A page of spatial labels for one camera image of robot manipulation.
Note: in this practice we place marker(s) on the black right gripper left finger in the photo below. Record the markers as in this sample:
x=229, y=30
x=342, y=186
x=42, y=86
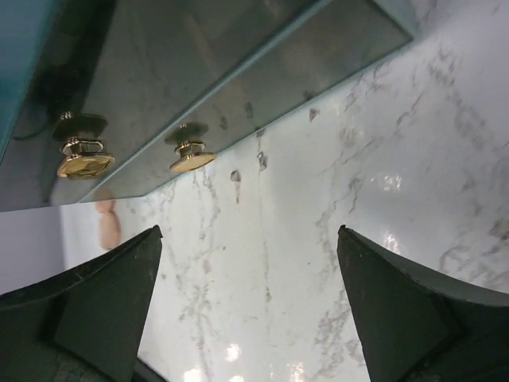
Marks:
x=86, y=323

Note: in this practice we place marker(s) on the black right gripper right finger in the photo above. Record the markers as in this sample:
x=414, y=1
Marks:
x=417, y=324

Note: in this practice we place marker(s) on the teal drawer organizer box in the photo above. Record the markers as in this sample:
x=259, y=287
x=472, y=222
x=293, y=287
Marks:
x=50, y=51

